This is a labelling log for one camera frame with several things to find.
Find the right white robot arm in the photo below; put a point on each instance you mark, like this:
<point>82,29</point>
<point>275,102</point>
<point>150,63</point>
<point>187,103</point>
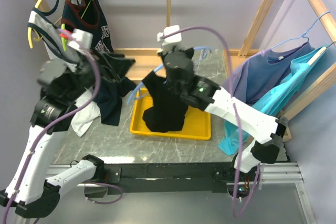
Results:
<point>206,95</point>

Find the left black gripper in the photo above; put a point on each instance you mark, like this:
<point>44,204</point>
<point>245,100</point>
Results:
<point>113,69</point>

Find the light blue hanger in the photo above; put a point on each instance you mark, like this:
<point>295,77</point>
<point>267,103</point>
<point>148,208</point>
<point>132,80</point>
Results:
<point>157,69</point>

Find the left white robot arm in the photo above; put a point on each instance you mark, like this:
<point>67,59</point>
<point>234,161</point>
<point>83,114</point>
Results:
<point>31,193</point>

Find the wooden hanger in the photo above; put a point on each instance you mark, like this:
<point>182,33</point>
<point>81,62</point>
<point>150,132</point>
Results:
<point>319,53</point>

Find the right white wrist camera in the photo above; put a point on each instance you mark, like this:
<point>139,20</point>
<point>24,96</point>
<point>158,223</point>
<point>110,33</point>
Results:
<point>169,39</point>

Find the purple blue shirt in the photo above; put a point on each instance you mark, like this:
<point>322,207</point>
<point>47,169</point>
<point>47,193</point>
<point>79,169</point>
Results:
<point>263,71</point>

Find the wooden clothes rack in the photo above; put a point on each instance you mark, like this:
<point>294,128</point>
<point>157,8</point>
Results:
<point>45,7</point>
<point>300,100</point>

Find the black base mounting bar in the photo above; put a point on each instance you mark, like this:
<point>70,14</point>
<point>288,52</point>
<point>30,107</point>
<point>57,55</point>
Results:
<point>170,177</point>

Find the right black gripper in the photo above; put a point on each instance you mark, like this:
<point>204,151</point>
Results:
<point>163,57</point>

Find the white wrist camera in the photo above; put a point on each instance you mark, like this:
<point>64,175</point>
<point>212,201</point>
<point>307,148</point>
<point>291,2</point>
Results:
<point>78,39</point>
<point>169,39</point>

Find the yellow hanger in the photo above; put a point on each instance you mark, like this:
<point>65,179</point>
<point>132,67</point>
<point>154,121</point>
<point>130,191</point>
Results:
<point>30,29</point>

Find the green hanger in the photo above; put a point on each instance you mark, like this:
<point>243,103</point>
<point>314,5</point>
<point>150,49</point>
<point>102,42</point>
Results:
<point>71,11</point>

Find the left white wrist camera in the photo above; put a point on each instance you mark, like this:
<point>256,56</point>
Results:
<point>78,39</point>

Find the white tank top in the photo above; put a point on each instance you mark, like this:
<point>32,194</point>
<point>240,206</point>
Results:
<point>52,41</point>

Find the yellow plastic tray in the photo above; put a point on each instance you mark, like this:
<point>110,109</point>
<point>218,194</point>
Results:
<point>197,124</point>

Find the navy jersey tank top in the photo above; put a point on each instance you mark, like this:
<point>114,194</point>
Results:
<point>109,97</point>

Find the right wooden clothes rack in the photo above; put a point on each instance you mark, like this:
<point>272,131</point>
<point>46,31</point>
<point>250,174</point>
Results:
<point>300,100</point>

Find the cyan shirt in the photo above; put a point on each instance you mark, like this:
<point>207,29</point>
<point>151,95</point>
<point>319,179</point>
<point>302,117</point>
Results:
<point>276,98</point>

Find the left wooden clothes rack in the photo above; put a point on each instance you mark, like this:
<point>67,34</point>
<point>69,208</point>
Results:
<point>45,7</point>

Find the black tank top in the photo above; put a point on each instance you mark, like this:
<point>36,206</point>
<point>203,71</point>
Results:
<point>168,111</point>

